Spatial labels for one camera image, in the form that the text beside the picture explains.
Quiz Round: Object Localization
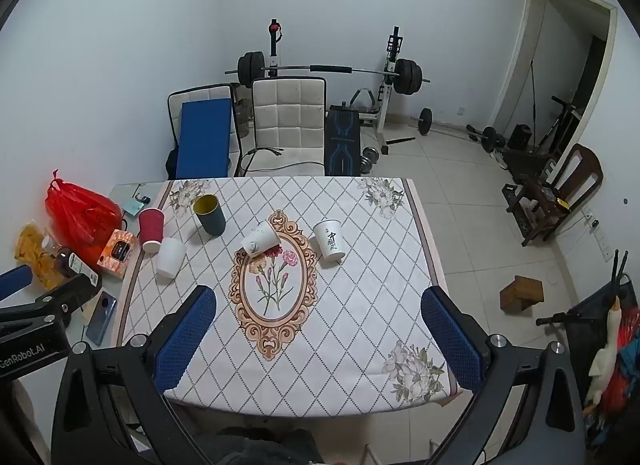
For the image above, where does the white door frame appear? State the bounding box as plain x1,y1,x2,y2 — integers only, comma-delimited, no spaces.
492,0,619,156

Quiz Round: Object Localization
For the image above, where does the brown bottle with white label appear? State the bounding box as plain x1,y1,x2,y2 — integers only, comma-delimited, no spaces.
42,236,103,288

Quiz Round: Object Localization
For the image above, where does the plain white plastic cup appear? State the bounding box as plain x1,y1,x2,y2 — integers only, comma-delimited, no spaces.
156,237,187,279

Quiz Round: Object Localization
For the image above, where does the colourful printed bag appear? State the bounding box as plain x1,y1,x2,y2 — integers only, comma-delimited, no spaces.
597,305,640,448

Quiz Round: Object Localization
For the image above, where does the black cable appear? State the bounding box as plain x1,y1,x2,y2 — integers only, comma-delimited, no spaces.
239,146,327,176

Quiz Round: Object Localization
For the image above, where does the dark blue smartphone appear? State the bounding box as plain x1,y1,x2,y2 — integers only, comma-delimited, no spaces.
85,290,118,346

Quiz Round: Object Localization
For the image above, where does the black scooter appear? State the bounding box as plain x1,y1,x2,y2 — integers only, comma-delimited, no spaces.
532,95,581,153

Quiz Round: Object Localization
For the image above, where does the white floral paper cup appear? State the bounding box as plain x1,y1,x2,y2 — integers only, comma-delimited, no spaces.
241,220,282,257

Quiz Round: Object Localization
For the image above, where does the white cup with black print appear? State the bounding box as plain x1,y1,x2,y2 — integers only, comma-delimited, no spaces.
313,219,347,263

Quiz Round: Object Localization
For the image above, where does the short barbell with black plate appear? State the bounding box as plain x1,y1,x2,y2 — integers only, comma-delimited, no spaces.
410,107,472,136

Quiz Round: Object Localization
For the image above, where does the chair with blue cushion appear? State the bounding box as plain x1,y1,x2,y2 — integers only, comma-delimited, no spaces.
166,84,242,180

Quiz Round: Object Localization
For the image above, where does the white weight bench rack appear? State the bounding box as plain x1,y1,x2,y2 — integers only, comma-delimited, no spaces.
264,19,417,156

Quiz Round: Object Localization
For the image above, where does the white bird plush toy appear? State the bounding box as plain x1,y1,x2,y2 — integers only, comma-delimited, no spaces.
587,295,623,407

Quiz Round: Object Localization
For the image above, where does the blue exercise mat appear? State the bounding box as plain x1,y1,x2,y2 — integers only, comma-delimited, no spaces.
175,100,232,180

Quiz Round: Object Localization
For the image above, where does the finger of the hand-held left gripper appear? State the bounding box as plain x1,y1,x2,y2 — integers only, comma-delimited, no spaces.
0,272,104,329
0,265,32,302

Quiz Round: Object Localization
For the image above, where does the diamond pattern floral tablecloth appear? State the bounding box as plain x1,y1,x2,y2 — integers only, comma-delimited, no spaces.
115,176,463,418

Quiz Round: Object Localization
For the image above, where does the dark wooden chair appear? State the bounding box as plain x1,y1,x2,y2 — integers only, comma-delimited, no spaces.
502,143,604,247

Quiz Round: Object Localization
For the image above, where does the black and blue exercise board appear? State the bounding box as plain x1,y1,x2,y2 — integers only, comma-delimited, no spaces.
324,105,362,176

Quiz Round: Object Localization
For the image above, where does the black speaker box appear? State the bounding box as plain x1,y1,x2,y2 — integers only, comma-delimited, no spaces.
507,125,533,150

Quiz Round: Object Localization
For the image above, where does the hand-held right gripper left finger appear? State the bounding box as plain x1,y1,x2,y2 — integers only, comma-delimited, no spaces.
50,285,218,465

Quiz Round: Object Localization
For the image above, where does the yellow snack bag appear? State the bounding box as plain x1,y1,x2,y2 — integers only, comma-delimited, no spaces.
14,222,61,291

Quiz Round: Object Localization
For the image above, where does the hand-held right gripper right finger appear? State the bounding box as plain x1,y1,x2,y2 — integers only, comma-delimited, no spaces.
421,286,587,465

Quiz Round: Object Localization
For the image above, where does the orange tissue box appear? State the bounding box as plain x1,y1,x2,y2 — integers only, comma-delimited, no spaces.
96,228,138,280

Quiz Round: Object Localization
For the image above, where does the white quilted chair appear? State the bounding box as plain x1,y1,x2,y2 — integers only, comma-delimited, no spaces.
240,76,329,178

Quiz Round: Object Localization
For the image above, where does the brown wooden block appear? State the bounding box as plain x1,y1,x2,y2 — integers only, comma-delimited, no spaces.
500,275,544,315

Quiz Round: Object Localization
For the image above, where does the red plastic bag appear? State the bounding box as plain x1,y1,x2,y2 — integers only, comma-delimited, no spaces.
45,170,124,266

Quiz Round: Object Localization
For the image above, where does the dark cup with yellow inside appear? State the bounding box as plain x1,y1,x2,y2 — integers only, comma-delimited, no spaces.
193,194,227,237

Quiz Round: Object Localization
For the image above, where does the black dumbbell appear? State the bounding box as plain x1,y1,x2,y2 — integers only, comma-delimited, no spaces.
465,125,507,152

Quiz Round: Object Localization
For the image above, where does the red paper cup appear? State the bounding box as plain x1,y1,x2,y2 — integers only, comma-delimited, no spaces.
138,207,165,253

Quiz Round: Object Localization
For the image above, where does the long barbell with black plates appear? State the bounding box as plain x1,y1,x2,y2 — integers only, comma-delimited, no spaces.
225,51,432,96

